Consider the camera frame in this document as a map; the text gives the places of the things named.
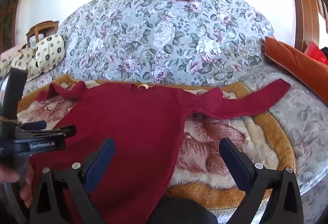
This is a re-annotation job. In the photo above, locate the orange velvet cushion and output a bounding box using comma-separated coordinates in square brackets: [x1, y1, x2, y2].
[264, 37, 328, 103]

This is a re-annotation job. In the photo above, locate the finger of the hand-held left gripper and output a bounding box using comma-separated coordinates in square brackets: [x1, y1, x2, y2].
[20, 121, 47, 131]
[16, 125, 77, 139]

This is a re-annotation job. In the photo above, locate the wooden door frame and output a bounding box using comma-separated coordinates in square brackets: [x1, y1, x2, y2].
[286, 0, 321, 52]

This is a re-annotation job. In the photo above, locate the dark cloth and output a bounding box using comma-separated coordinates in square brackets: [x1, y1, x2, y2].
[149, 196, 218, 224]

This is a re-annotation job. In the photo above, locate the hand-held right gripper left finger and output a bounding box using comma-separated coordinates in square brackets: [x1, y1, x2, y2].
[29, 137, 116, 224]

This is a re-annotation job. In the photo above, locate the red plastic bag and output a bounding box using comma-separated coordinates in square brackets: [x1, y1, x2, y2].
[304, 41, 328, 66]

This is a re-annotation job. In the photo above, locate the person's left hand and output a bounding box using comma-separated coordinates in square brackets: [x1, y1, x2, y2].
[0, 162, 34, 209]

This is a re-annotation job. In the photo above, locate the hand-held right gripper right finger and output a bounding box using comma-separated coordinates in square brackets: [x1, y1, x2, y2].
[219, 137, 304, 224]

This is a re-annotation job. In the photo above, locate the green leafy wall trim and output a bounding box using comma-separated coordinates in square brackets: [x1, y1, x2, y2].
[1, 6, 14, 46]

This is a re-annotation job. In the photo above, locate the wooden chair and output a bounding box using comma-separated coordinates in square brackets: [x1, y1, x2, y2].
[26, 21, 59, 48]

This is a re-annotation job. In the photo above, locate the floral fabric sofa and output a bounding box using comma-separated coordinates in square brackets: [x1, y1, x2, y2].
[24, 0, 328, 224]

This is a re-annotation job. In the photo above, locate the dark red knit sweater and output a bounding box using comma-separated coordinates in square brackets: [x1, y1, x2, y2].
[28, 79, 291, 224]

